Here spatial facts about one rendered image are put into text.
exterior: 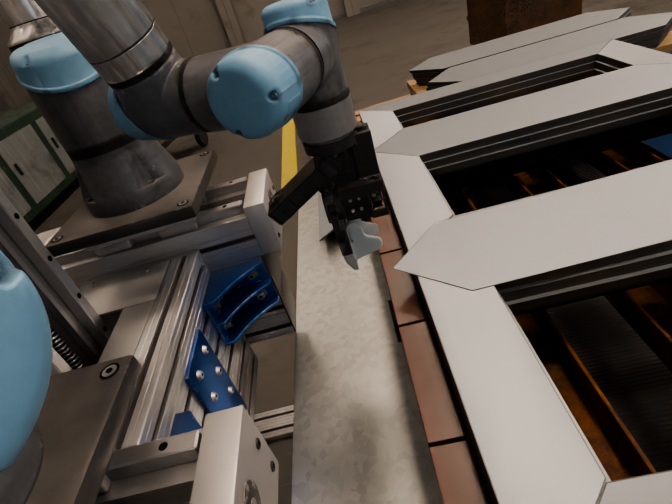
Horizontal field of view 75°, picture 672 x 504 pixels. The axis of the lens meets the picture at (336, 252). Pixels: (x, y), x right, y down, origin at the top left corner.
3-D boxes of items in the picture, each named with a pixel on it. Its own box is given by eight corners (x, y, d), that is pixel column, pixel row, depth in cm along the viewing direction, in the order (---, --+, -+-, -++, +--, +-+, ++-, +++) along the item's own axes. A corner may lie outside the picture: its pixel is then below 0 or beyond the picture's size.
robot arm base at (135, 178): (75, 228, 64) (32, 167, 58) (110, 185, 76) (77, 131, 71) (172, 200, 63) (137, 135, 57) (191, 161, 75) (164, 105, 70)
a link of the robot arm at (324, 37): (240, 16, 45) (275, 0, 51) (275, 119, 51) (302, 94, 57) (308, -3, 41) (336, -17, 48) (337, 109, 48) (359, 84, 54)
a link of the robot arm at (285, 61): (195, 153, 43) (246, 112, 51) (293, 140, 39) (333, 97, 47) (157, 72, 39) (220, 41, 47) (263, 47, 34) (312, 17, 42)
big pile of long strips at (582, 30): (617, 20, 161) (619, 2, 158) (698, 36, 128) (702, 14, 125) (406, 81, 169) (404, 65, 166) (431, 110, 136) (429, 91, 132)
